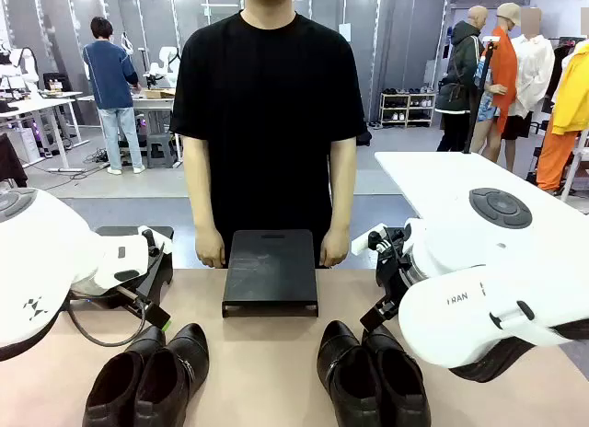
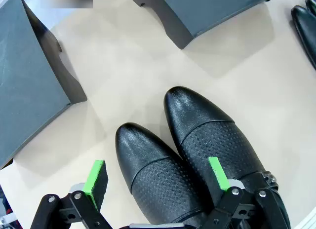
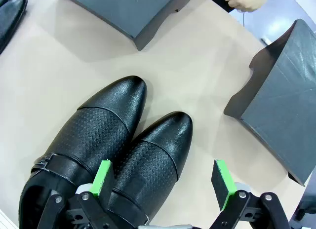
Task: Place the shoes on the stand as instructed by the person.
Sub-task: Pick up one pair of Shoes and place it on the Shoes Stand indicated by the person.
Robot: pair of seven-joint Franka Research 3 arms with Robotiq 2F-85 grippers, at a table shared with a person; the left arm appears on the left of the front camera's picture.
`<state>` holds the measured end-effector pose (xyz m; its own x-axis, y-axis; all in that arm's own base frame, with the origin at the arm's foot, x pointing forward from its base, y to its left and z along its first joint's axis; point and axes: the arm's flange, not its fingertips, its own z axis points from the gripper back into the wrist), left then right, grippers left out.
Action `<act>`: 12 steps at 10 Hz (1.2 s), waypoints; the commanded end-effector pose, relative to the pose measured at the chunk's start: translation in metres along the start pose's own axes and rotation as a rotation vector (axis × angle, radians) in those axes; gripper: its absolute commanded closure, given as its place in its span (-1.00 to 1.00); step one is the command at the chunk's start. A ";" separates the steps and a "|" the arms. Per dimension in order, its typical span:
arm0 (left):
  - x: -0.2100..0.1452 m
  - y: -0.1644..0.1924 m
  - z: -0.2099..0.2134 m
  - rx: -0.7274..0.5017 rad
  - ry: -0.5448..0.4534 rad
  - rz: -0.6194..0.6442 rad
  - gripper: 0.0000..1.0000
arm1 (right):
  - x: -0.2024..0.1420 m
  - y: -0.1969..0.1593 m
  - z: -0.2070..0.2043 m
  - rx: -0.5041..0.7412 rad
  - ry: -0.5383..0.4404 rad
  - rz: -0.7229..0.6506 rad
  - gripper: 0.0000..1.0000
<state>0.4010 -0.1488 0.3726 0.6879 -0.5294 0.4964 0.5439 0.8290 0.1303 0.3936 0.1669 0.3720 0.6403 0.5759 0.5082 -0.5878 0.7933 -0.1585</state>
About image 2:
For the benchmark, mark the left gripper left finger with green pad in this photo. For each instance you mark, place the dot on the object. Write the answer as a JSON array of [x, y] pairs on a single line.
[[95, 184]]

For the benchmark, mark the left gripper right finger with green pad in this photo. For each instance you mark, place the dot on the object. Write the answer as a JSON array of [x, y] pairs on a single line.
[[219, 174]]

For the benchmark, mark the black perforated buckle shoe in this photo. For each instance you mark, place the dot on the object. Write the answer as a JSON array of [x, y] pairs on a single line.
[[205, 125], [153, 169]]

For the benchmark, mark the grey shoe stand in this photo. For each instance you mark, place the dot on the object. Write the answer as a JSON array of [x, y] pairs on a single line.
[[27, 86], [209, 9]]

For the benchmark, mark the black smooth leather shoe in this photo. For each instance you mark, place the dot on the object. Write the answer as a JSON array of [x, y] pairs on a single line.
[[311, 4], [304, 29]]

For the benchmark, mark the aluminium profile frame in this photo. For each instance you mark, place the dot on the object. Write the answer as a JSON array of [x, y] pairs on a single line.
[[307, 222]]

